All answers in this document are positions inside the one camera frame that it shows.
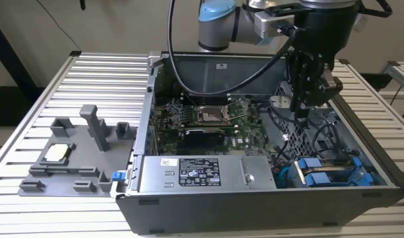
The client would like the silver power supply unit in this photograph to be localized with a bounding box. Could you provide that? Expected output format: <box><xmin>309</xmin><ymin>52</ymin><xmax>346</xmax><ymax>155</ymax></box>
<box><xmin>136</xmin><ymin>155</ymin><xmax>277</xmax><ymax>193</ymax></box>

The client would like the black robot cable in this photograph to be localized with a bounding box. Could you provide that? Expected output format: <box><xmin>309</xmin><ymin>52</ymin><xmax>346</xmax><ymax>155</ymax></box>
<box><xmin>167</xmin><ymin>0</ymin><xmax>297</xmax><ymax>96</ymax></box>

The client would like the black table leg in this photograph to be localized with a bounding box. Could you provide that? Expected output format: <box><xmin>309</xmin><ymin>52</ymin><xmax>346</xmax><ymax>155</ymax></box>
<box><xmin>0</xmin><ymin>12</ymin><xmax>37</xmax><ymax>88</ymax></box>

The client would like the grey parts rack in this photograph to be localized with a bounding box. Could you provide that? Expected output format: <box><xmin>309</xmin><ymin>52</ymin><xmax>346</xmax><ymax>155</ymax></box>
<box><xmin>17</xmin><ymin>104</ymin><xmax>139</xmax><ymax>198</ymax></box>

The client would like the grey fan shroud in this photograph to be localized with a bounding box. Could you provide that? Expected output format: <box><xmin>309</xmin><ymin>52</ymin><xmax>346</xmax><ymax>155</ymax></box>
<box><xmin>170</xmin><ymin>56</ymin><xmax>289</xmax><ymax>105</ymax></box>

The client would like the silver CPU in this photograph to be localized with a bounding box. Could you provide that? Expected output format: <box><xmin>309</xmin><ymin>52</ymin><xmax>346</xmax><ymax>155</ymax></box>
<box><xmin>44</xmin><ymin>143</ymin><xmax>71</xmax><ymax>162</ymax></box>

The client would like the green motherboard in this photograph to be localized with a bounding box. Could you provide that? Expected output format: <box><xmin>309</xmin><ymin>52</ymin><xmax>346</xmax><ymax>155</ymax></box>
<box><xmin>154</xmin><ymin>96</ymin><xmax>271</xmax><ymax>157</ymax></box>

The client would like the blue data cable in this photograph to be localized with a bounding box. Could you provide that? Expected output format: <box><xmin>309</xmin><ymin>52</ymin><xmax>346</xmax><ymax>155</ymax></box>
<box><xmin>274</xmin><ymin>164</ymin><xmax>291</xmax><ymax>188</ymax></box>

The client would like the black disk wire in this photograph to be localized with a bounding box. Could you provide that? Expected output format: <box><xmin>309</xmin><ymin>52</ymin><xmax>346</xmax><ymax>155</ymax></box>
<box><xmin>301</xmin><ymin>120</ymin><xmax>340</xmax><ymax>156</ymax></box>

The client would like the metal slat table frame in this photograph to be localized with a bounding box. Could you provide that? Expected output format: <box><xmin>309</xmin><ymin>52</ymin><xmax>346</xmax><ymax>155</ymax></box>
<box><xmin>382</xmin><ymin>60</ymin><xmax>404</xmax><ymax>100</ymax></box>

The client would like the blue case latch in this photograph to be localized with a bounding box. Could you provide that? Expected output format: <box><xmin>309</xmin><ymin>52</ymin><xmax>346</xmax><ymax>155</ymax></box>
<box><xmin>111</xmin><ymin>170</ymin><xmax>127</xmax><ymax>183</ymax></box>

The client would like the open black PC case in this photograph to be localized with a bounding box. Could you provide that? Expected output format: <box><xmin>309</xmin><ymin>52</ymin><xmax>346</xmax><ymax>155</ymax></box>
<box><xmin>115</xmin><ymin>51</ymin><xmax>404</xmax><ymax>235</ymax></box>

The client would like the CPU socket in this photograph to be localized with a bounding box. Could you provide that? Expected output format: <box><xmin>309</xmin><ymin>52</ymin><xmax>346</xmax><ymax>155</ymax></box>
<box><xmin>192</xmin><ymin>105</ymin><xmax>230</xmax><ymax>125</ymax></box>

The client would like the black graphics card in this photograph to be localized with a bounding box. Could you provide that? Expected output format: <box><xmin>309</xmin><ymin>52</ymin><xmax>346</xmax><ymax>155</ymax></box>
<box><xmin>178</xmin><ymin>125</ymin><xmax>239</xmax><ymax>154</ymax></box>

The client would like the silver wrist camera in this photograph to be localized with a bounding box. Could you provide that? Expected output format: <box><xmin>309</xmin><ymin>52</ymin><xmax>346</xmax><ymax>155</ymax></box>
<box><xmin>254</xmin><ymin>11</ymin><xmax>295</xmax><ymax>47</ymax></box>

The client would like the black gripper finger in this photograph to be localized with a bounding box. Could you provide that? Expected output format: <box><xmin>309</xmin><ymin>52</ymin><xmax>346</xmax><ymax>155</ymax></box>
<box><xmin>307</xmin><ymin>54</ymin><xmax>342</xmax><ymax>117</ymax></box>
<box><xmin>286</xmin><ymin>49</ymin><xmax>311</xmax><ymax>130</ymax></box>

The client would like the metal disk bay cage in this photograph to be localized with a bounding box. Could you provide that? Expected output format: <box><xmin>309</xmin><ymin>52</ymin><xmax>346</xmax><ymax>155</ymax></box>
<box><xmin>265</xmin><ymin>80</ymin><xmax>390</xmax><ymax>189</ymax></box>

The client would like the black wire with white label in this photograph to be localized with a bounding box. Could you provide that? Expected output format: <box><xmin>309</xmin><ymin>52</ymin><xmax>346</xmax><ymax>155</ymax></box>
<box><xmin>267</xmin><ymin>104</ymin><xmax>310</xmax><ymax>161</ymax></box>

